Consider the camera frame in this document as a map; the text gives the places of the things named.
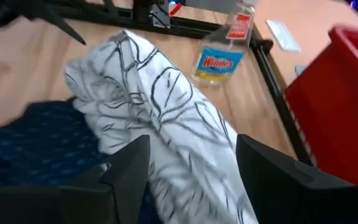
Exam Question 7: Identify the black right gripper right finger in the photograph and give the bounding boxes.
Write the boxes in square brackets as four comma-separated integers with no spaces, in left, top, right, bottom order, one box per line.
[235,133,358,224]

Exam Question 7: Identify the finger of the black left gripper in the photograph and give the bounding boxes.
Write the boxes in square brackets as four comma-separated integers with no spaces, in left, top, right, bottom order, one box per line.
[37,7,87,46]

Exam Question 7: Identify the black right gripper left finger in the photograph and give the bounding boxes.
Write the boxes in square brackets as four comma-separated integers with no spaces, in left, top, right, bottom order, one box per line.
[0,134,151,224]

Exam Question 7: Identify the navy patterned garment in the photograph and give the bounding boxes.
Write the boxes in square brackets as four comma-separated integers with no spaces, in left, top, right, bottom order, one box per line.
[0,99,164,224]

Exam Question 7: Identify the white leaf print garment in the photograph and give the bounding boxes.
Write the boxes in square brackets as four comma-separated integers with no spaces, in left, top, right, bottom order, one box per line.
[63,29,259,224]

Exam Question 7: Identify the large red plastic laundry bin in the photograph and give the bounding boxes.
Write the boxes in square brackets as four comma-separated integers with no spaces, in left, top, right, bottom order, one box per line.
[283,26,358,186]

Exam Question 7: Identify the Windex spray bottle red trigger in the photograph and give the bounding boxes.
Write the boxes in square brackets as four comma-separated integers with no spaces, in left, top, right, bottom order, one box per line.
[191,0,256,88]

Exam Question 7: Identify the beige side table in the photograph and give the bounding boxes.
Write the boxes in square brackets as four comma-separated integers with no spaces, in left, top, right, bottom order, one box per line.
[253,0,358,88]

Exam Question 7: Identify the black aluminium table frame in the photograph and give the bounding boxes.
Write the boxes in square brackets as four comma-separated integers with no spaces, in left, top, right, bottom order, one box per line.
[42,0,315,167]

